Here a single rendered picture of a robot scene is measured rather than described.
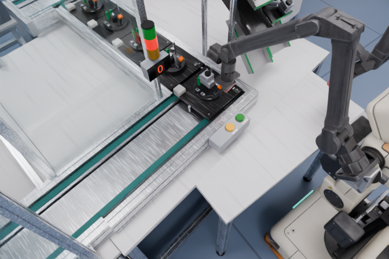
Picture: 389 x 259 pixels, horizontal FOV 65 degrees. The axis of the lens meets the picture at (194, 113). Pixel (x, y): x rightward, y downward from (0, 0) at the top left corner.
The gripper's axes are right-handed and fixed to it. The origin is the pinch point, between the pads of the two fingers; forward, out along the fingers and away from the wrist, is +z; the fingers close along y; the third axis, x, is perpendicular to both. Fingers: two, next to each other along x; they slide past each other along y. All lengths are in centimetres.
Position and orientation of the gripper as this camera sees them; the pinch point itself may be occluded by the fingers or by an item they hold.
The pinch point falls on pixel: (226, 90)
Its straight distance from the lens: 136.2
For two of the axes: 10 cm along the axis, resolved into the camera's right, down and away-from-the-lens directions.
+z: 0.2, 5.6, 8.3
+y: -6.9, 6.0, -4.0
